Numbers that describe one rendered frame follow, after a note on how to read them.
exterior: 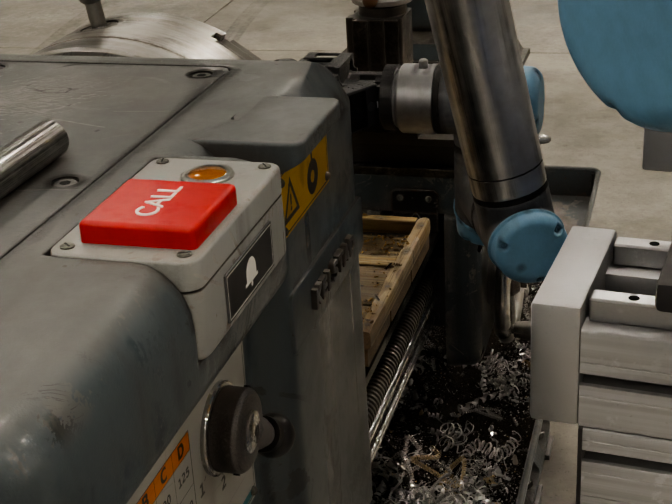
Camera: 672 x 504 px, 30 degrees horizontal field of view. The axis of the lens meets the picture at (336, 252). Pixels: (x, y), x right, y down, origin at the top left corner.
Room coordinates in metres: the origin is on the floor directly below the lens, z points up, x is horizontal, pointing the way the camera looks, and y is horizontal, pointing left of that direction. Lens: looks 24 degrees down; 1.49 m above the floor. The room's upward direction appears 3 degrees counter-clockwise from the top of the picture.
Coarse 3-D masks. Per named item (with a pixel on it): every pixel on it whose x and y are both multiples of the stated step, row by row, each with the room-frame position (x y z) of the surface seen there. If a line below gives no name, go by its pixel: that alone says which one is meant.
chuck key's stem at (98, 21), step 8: (80, 0) 1.08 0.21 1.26; (88, 0) 1.07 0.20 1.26; (96, 0) 1.08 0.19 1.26; (88, 8) 1.08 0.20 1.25; (96, 8) 1.08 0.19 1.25; (88, 16) 1.08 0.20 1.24; (96, 16) 1.08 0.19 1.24; (104, 16) 1.08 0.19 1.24; (96, 24) 1.08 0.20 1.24; (104, 24) 1.08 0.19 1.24
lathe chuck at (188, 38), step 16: (112, 16) 1.12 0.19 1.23; (128, 16) 1.10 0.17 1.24; (144, 16) 1.10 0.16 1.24; (160, 16) 1.10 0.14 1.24; (176, 16) 1.10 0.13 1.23; (80, 32) 1.07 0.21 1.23; (96, 32) 1.05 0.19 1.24; (112, 32) 1.04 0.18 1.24; (128, 32) 1.04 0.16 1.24; (144, 32) 1.05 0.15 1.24; (160, 32) 1.05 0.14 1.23; (176, 32) 1.06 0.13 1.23; (192, 32) 1.07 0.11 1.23; (208, 32) 1.08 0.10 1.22; (224, 32) 1.09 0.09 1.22; (176, 48) 1.02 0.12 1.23; (192, 48) 1.03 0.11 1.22; (208, 48) 1.05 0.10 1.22; (224, 48) 1.06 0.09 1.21
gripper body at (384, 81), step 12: (300, 60) 1.36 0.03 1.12; (312, 60) 1.36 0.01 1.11; (324, 60) 1.36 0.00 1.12; (336, 60) 1.34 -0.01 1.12; (348, 60) 1.35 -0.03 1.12; (336, 72) 1.31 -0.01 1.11; (348, 72) 1.35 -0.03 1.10; (360, 72) 1.35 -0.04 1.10; (372, 72) 1.34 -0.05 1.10; (384, 72) 1.29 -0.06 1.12; (348, 84) 1.31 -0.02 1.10; (372, 84) 1.30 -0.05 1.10; (384, 84) 1.28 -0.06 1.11; (384, 96) 1.27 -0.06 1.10; (384, 108) 1.27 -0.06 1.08; (384, 120) 1.28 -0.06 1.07
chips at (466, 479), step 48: (432, 336) 1.76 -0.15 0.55; (432, 384) 1.62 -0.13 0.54; (480, 384) 1.60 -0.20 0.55; (528, 384) 1.58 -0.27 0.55; (432, 432) 1.48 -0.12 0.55; (480, 432) 1.48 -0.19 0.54; (528, 432) 1.47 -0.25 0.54; (384, 480) 1.33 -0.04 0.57; (432, 480) 1.37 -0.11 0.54; (480, 480) 1.32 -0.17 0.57
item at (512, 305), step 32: (448, 224) 1.49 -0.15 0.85; (448, 256) 1.49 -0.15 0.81; (480, 256) 1.49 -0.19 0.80; (448, 288) 1.49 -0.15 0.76; (480, 288) 1.49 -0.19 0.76; (512, 288) 1.53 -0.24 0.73; (448, 320) 1.49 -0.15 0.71; (480, 320) 1.49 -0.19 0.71; (512, 320) 1.55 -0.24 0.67; (448, 352) 1.49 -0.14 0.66; (480, 352) 1.49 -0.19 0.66
